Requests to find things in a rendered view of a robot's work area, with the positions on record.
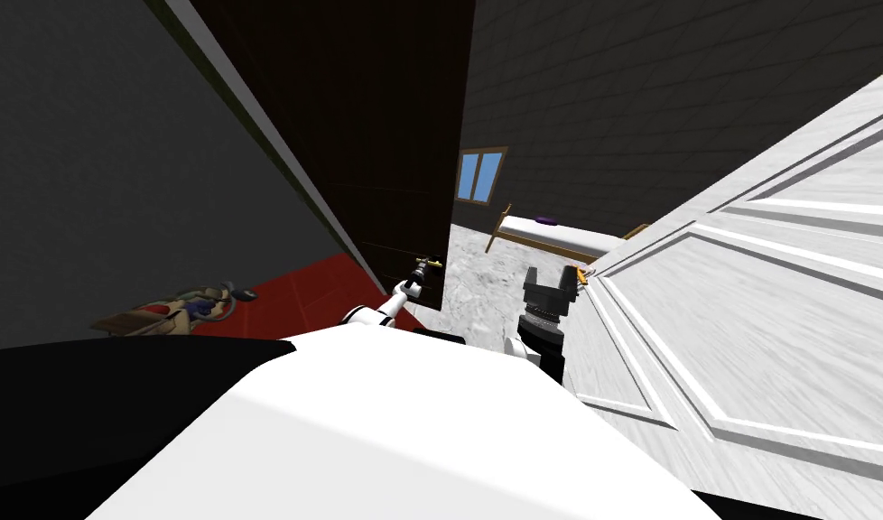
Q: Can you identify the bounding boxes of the blue window with wooden frame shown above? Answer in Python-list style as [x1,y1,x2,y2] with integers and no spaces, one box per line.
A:
[455,146,509,207]

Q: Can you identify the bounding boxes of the brown and blue bundle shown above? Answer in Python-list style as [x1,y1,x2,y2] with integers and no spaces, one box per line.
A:
[90,281,259,338]

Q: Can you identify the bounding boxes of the dark brown door leaf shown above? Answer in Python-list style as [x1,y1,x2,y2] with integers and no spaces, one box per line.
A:
[188,0,477,313]

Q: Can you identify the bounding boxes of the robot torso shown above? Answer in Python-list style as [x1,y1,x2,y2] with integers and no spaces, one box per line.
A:
[86,320,724,520]

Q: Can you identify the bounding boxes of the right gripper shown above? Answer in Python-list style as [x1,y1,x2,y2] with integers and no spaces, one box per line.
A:
[522,265,580,319]

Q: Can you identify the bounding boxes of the white panelled door leaf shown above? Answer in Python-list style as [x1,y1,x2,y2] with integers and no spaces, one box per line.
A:
[561,68,883,520]

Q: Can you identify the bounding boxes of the wooden bed with white mattress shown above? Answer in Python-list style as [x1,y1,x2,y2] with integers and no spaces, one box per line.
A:
[484,203,652,265]

